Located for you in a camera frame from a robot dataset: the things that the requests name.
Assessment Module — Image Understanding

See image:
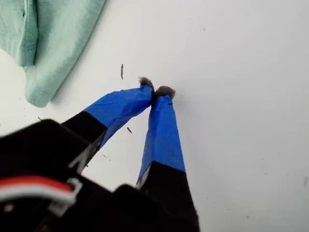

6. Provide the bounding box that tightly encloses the green t-shirt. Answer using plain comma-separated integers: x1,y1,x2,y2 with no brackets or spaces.
0,0,107,108

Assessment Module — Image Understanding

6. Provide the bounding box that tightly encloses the arm servo wire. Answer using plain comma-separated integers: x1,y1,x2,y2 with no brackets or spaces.
0,176,83,218

